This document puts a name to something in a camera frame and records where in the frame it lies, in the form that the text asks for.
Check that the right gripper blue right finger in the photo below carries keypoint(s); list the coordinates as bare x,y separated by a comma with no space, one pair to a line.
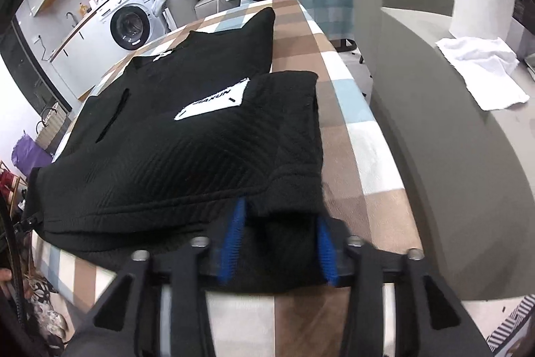
327,252

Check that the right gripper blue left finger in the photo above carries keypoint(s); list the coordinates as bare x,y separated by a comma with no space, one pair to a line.
231,245

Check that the black knitted garment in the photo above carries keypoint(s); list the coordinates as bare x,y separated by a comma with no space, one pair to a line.
181,139

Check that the checkered tablecloth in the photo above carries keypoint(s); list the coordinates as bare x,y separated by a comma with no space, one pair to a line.
361,182

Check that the woven laundry basket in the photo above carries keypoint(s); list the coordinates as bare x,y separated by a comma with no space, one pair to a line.
52,127

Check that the shoe rack with shoes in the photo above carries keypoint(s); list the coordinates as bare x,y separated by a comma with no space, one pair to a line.
13,190

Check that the purple bag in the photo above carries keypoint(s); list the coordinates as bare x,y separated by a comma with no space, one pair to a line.
27,155

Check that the white cloth on counter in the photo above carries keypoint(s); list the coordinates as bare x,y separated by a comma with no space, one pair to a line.
485,65

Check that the white front-load washing machine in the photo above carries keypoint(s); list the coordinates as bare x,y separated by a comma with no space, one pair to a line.
126,25

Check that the white paper roll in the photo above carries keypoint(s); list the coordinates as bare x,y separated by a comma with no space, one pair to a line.
486,19

